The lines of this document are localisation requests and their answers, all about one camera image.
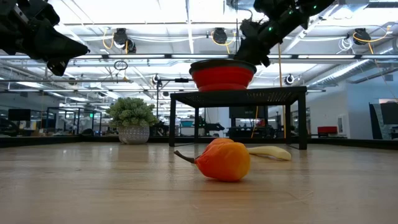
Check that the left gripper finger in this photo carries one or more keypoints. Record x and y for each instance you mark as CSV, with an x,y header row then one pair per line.
x,y
70,48

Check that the red collapsible colander grey rim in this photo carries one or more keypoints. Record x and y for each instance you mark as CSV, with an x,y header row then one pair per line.
x,y
222,76

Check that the orange pear with stem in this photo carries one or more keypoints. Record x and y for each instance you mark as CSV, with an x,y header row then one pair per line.
x,y
219,141
224,163

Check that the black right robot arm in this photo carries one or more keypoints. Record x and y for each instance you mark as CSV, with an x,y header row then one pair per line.
x,y
304,9

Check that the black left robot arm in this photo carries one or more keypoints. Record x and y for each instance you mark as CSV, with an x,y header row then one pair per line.
x,y
4,34

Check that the black background robot arm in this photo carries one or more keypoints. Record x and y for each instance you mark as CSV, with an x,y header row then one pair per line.
x,y
213,126

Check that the black perforated metal stand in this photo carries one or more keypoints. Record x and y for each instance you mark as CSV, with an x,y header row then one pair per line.
x,y
236,95

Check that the black monitor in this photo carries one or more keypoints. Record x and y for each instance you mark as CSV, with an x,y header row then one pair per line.
x,y
19,115
247,112

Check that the potted green succulent plant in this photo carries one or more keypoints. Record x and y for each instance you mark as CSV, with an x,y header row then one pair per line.
x,y
132,115

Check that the teal bin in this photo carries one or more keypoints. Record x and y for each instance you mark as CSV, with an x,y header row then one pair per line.
x,y
186,123

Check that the red box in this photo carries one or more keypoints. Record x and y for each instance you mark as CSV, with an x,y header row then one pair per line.
x,y
327,130

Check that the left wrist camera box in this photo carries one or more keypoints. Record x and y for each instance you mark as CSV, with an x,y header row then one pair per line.
x,y
43,14

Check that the white ceiling duct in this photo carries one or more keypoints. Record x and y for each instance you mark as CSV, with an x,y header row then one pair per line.
x,y
339,74

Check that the black wall panel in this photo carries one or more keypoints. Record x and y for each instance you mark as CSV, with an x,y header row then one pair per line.
x,y
390,113

